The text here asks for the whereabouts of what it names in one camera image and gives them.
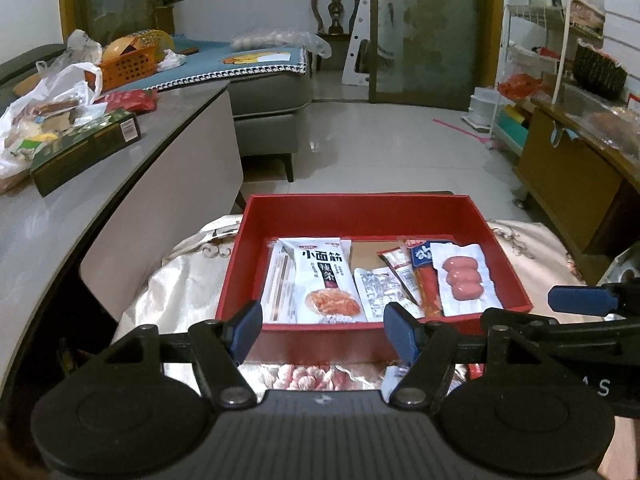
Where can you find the red blue cartoon sausage packet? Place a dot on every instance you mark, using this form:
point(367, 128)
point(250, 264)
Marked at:
point(425, 285)

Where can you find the glass sliding door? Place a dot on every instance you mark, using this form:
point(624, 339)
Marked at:
point(430, 30)

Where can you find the white packet orange food picture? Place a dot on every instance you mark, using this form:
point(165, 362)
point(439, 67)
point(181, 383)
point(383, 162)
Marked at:
point(325, 280)

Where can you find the silver floral tablecloth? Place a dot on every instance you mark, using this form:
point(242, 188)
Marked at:
point(180, 270)

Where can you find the grey sofa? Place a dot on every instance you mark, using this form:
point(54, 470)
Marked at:
point(270, 105)

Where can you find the red cardboard box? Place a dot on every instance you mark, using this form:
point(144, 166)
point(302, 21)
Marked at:
point(350, 220)

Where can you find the white bag with roll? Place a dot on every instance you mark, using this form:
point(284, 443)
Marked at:
point(625, 267)

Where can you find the wooden cabinet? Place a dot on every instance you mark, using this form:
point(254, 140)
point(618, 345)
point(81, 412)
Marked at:
point(570, 195)

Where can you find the small white text packet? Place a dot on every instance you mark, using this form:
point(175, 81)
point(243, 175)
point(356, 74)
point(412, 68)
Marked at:
point(377, 292)

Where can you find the crumpled white plastic bag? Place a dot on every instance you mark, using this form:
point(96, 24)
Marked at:
point(171, 60)
point(80, 46)

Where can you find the white dark print snack packet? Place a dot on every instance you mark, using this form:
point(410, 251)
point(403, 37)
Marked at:
point(396, 376)

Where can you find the white plastic bucket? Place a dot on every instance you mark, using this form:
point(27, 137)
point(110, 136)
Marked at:
point(482, 106)

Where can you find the clear pink sausage packet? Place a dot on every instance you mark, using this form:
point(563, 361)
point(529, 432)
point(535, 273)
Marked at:
point(462, 277)

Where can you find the orange plastic basket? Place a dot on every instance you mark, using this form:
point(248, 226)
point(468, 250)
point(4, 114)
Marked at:
point(125, 70)

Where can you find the wooden framed glass panel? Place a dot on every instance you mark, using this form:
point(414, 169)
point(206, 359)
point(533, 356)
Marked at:
point(115, 0)

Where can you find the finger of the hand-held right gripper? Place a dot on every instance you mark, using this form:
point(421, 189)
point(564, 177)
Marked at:
point(575, 299)
point(575, 332)

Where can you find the white packet with red label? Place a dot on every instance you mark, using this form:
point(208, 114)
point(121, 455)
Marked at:
point(397, 267)

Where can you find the dark basket white lace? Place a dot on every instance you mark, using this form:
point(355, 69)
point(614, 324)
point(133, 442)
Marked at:
point(599, 70)

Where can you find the clear plastic bag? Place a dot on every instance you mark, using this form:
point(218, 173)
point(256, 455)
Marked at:
point(280, 40)

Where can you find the yellow plastic bowl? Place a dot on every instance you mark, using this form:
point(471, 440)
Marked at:
point(125, 46)

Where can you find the dark wooden chair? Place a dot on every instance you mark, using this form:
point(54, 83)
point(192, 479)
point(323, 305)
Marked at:
point(334, 10)

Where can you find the pink stick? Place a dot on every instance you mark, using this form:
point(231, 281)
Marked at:
point(465, 132)

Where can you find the person's right forearm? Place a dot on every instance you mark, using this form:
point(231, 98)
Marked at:
point(622, 445)

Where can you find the red paper decoration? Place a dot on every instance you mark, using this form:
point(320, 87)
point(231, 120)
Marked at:
point(520, 86)

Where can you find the large white blue-striped packet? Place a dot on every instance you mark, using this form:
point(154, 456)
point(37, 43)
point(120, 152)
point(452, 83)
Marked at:
point(275, 285)

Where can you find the teal blanket checked border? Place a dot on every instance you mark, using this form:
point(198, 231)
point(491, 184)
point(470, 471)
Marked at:
point(225, 67)

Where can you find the white perforated board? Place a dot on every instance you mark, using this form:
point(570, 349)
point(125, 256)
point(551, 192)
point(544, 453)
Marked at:
point(357, 50)

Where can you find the brown cushion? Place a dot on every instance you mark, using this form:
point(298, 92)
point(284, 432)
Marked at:
point(29, 86)

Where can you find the clear plastic cover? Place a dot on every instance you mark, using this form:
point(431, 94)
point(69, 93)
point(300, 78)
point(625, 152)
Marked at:
point(600, 112)

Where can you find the red packets on table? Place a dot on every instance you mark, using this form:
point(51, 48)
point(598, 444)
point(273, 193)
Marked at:
point(130, 101)

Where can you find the white plastic bag of food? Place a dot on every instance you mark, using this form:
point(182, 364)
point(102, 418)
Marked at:
point(45, 115)

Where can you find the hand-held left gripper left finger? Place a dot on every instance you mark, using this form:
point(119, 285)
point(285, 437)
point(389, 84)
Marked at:
point(247, 329)

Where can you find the grey top curved table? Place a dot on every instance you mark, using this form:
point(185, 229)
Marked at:
point(100, 200)

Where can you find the teal yellow box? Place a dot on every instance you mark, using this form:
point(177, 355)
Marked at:
point(512, 127)

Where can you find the dark green long box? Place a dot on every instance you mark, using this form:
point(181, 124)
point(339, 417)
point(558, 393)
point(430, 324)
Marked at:
point(85, 150)

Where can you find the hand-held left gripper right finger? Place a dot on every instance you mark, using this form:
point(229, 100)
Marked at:
point(400, 331)

